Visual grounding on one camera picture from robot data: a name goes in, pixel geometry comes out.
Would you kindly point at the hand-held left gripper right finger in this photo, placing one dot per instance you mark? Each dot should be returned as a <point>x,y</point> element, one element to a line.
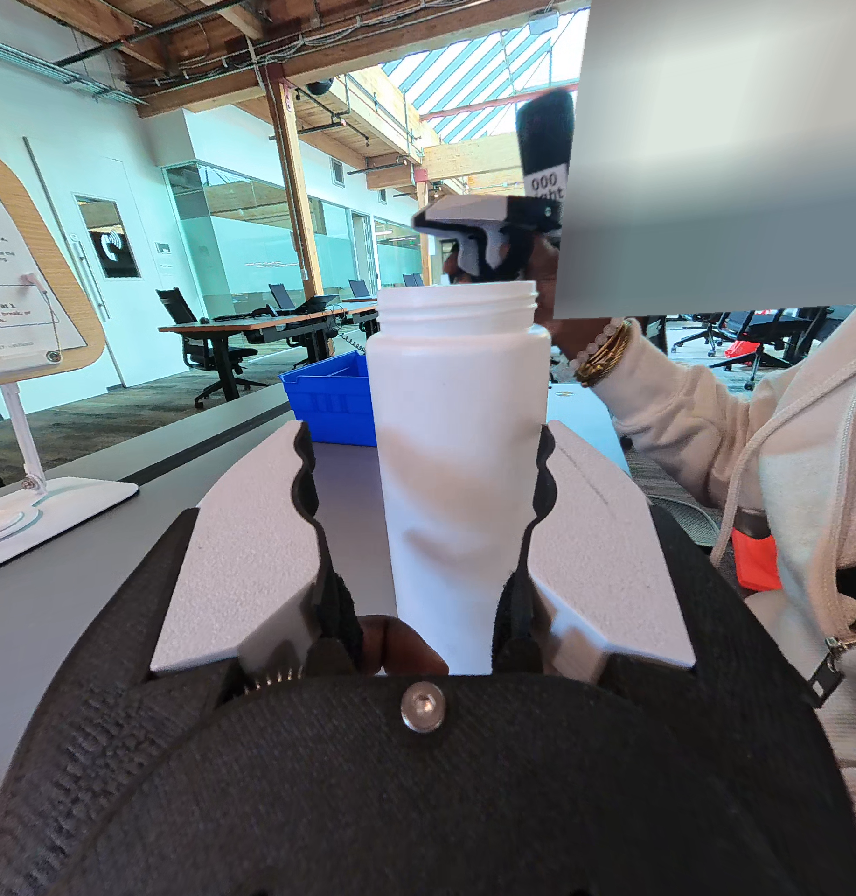
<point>603,574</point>

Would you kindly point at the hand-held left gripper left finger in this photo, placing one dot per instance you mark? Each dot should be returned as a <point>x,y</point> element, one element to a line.
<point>246,574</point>

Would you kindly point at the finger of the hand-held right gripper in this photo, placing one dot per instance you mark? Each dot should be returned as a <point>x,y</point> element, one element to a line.
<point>463,208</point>

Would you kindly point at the blue plastic bin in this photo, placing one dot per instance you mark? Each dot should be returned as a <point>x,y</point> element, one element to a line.
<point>330,406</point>

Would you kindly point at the white plastic bottle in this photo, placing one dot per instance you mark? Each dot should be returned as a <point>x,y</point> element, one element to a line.
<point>456,420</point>

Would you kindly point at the person's right hand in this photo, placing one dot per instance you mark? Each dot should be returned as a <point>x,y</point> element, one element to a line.
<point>543,273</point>

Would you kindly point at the person's left hand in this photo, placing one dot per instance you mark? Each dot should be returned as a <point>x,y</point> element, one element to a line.
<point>400,651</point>

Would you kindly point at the wooden pillar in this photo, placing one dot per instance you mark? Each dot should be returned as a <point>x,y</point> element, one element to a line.
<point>423,231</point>
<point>295,189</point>

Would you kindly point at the grey mesh chair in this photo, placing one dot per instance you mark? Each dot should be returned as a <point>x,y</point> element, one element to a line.
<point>686,518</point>

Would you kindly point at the orange cloth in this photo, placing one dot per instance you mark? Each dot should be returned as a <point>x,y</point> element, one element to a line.
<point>756,560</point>

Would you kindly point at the black laptop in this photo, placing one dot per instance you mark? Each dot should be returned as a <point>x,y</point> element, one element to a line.
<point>319,304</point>

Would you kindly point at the wooden top desk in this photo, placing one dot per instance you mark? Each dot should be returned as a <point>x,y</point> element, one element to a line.
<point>246,323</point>

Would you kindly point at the black keyboard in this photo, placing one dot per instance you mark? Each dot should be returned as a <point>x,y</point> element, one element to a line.
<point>230,317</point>

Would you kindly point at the red bag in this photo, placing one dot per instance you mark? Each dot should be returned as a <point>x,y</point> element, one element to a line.
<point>741,348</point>

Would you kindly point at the black logo sign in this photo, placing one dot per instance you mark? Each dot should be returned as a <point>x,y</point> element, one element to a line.
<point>116,255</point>

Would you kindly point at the printed instruction board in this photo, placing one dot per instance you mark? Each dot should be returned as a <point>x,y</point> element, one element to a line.
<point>29,280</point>

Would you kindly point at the black dome camera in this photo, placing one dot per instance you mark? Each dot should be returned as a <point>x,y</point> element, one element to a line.
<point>318,87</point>

